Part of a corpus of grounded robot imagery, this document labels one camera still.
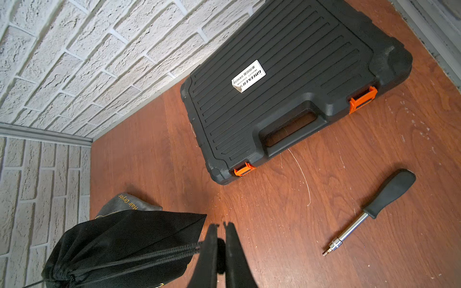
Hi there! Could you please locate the black fabric pouch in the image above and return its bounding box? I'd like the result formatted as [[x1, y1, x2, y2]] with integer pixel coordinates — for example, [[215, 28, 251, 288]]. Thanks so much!
[[38, 210, 206, 288]]

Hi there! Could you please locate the black plastic tool case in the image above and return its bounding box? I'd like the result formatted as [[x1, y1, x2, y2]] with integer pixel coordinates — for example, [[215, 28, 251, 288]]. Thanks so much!
[[180, 1, 412, 186]]

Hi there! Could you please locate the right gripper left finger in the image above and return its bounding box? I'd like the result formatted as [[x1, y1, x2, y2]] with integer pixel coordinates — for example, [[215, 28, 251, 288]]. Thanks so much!
[[187, 224, 218, 288]]

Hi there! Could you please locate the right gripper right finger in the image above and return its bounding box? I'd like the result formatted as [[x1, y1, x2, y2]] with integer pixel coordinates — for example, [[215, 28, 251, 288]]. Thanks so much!
[[224, 222, 258, 288]]

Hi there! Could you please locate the grey fabric pouch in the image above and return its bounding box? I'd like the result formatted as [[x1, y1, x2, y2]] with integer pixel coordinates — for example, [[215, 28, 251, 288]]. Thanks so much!
[[96, 193, 163, 219]]

